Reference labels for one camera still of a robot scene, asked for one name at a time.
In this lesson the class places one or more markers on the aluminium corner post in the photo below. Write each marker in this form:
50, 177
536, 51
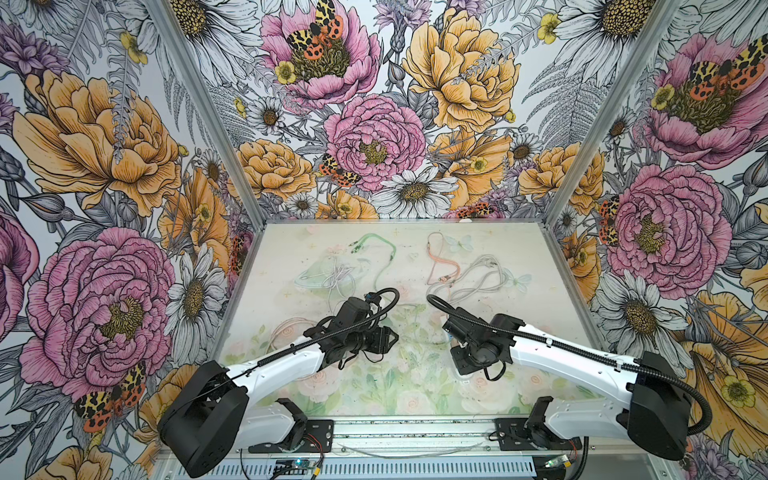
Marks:
645, 47
185, 63

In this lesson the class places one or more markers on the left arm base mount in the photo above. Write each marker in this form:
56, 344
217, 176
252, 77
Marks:
313, 436

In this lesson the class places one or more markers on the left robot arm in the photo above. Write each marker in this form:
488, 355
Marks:
218, 409

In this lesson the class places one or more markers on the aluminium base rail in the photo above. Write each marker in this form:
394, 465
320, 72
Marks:
396, 436

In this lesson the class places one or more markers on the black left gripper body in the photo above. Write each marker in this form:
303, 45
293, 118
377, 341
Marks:
370, 340

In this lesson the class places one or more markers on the aluminium corner post left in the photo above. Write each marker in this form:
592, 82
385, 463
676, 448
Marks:
185, 63

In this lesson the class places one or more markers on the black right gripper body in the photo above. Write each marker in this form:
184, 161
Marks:
467, 360

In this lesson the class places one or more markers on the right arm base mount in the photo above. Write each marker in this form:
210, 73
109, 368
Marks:
521, 434

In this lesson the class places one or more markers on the aluminium corner post right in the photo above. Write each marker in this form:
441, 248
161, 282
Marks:
645, 47

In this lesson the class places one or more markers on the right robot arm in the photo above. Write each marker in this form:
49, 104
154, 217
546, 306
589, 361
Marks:
639, 399

